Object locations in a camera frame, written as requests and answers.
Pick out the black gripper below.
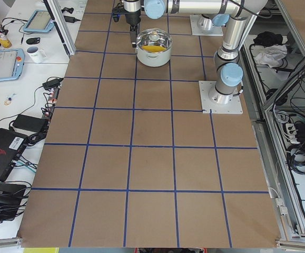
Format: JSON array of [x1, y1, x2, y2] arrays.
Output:
[[112, 0, 141, 48]]

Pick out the glass pot lid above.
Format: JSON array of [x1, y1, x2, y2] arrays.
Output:
[[137, 28, 172, 50]]

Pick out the yellow corn cob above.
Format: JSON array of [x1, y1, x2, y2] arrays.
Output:
[[142, 45, 167, 53]]

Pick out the pale green electric pot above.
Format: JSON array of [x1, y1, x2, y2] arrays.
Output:
[[136, 28, 172, 67]]

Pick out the far blue teach pendant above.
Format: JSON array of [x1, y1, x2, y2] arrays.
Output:
[[23, 9, 54, 33]]

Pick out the blue teach pendant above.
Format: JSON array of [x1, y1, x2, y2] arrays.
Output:
[[0, 48, 25, 82], [23, 9, 54, 33]]

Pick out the white mug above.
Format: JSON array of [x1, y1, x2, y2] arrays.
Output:
[[26, 46, 47, 63]]

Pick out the black round mouse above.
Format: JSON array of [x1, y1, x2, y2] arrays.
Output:
[[26, 37, 41, 45]]

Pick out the yellow bottle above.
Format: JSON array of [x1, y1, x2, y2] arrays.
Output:
[[0, 31, 12, 48]]

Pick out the near blue teach pendant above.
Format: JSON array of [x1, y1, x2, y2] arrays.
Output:
[[0, 48, 25, 82]]

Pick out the black cloth heap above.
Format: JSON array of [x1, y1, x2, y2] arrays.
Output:
[[253, 31, 283, 47]]

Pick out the black power adapter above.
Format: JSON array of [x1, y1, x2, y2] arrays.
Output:
[[13, 114, 47, 132]]

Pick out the white crumpled cloth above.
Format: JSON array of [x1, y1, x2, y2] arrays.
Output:
[[254, 45, 288, 68]]

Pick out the black laptop computer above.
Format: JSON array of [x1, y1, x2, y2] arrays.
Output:
[[0, 128, 27, 182]]

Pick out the white power strip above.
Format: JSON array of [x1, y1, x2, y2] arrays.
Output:
[[284, 123, 300, 144]]

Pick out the aluminium frame post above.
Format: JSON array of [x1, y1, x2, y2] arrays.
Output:
[[43, 0, 76, 57]]

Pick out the coiled black cables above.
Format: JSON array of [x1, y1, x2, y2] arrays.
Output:
[[286, 143, 305, 176]]

